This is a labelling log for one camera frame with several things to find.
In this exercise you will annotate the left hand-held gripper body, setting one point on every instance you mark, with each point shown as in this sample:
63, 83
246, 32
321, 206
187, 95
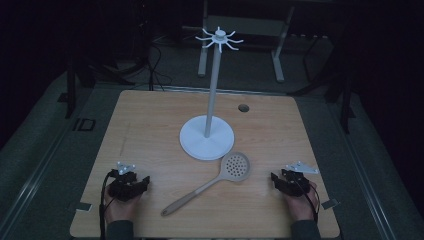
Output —
124, 188

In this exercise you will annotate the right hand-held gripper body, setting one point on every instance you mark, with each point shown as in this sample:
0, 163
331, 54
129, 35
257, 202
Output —
296, 183

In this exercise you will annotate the grey slotted skimmer spoon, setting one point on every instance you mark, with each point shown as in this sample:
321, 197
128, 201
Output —
235, 167

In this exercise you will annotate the white utensil hook stand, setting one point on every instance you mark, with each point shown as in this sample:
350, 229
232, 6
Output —
206, 138

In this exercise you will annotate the person's left hand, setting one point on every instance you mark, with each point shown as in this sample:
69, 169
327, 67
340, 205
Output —
120, 210

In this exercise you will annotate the person's right hand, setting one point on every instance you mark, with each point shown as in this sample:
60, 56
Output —
300, 207

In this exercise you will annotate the grey tape piece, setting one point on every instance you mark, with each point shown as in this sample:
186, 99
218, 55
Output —
330, 204
84, 207

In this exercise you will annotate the black tripod stand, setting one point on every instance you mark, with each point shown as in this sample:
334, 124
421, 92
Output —
346, 100
70, 90

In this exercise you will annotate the black rectangular floor bracket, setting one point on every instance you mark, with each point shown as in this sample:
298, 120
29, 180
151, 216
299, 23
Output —
84, 124

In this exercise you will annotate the grey metal table frame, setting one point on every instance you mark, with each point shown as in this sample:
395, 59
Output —
279, 60

